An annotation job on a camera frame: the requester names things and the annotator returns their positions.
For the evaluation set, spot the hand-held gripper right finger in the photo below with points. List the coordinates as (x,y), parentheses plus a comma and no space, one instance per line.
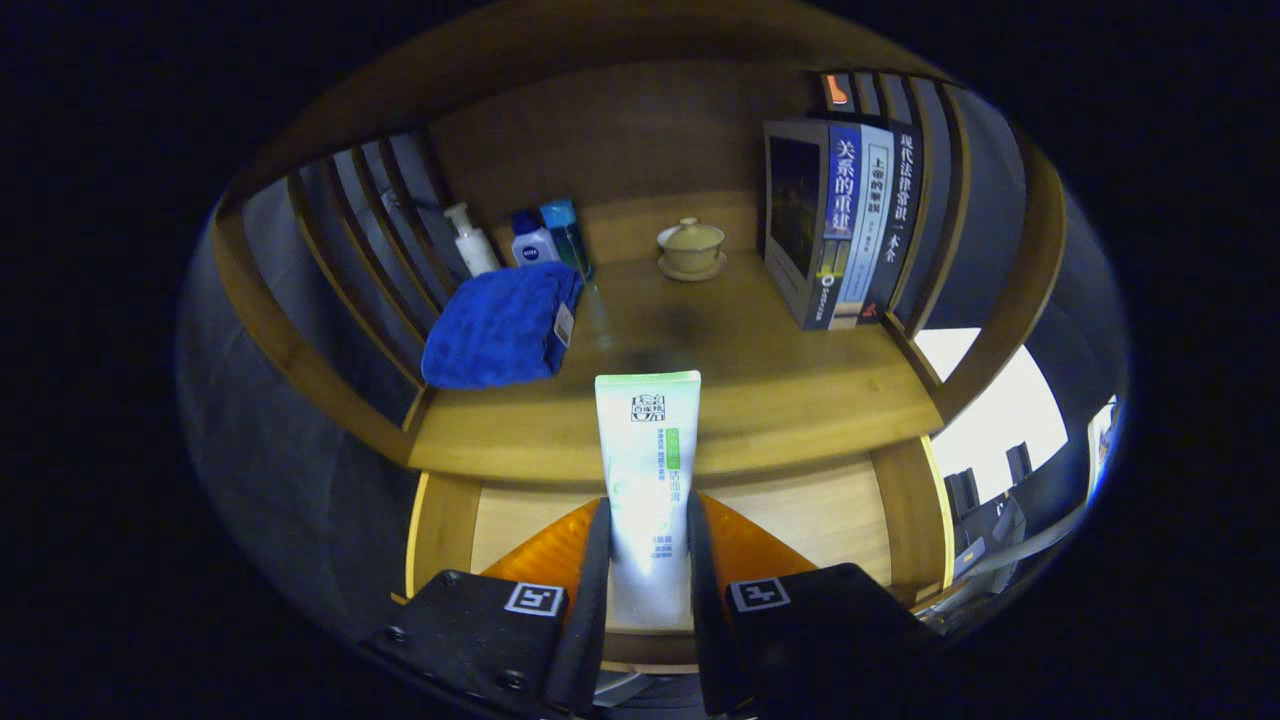
(703,620)

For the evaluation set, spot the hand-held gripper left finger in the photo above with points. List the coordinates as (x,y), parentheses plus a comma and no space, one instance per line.
(592,620)

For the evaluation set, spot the white facial cleanser tube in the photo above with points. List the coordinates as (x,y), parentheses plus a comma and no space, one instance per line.
(648,470)

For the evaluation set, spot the wooden drawer with black knob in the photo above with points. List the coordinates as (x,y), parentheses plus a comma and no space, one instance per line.
(830,510)

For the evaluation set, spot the wooden countertop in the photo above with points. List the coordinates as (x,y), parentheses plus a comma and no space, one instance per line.
(760,390)

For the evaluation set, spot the white filing cabinet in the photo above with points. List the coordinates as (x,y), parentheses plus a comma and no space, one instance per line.
(990,420)

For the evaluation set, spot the blue folded towel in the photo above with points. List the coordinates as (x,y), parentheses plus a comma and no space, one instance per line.
(495,325)

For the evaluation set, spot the beige lidded teacup with saucer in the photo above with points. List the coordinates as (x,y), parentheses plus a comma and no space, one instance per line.
(690,248)

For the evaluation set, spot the white bottle with blue cap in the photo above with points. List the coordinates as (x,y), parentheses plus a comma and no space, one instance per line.
(533,248)

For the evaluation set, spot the teal blue bottle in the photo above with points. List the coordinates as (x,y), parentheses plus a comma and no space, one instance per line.
(567,240)

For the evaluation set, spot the white pump bottle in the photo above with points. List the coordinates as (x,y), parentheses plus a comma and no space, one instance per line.
(473,250)

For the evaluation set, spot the blue spine book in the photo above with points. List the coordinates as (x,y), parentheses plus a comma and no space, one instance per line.
(800,220)

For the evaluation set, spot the light grey spine book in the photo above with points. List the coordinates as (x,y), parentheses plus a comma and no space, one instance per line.
(868,230)

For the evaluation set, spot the black spine book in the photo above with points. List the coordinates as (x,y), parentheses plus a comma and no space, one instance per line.
(900,200)

